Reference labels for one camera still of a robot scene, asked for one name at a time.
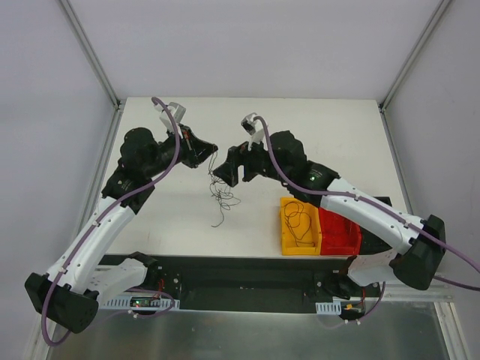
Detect red wire bundle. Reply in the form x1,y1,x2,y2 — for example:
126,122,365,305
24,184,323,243
208,144,242,229

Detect dark wire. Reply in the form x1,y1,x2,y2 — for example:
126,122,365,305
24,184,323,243
283,201,317,249

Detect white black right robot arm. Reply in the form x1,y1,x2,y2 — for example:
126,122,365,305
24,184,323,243
213,130,446,296

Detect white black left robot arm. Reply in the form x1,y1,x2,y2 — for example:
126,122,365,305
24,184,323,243
25,125,218,334

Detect yellow plastic bin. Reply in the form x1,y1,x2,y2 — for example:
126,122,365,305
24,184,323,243
279,197,322,256

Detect red plastic bin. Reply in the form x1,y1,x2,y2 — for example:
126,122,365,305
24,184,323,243
318,208,362,257

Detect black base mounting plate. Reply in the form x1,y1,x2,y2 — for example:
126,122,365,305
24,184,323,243
114,254,386,312

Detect black plastic bin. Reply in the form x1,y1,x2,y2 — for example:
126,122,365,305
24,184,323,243
358,196,395,257

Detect metal front panel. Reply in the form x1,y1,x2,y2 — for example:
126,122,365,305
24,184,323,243
47,300,449,359

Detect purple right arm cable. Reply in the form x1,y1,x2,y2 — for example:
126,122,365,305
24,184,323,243
253,115,480,292

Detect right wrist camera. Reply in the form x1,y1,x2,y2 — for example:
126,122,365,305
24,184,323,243
241,112,265,149

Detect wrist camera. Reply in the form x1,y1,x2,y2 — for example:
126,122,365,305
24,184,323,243
241,112,265,149
154,102,186,134

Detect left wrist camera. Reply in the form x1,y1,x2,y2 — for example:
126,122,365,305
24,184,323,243
154,102,186,134

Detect left white cable duct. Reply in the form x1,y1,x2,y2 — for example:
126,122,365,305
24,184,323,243
100,295,180,311

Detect white cable duct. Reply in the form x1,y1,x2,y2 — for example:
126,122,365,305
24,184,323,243
100,295,180,311
315,301,342,316

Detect right white cable duct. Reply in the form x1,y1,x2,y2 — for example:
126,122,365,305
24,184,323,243
315,301,342,316

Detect left aluminium frame post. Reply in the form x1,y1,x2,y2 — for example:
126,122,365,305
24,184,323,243
55,0,125,110

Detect aluminium frame post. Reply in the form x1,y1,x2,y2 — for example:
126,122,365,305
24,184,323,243
55,0,125,110
379,0,455,113

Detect right aluminium frame post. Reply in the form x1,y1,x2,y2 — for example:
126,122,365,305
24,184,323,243
379,0,455,113

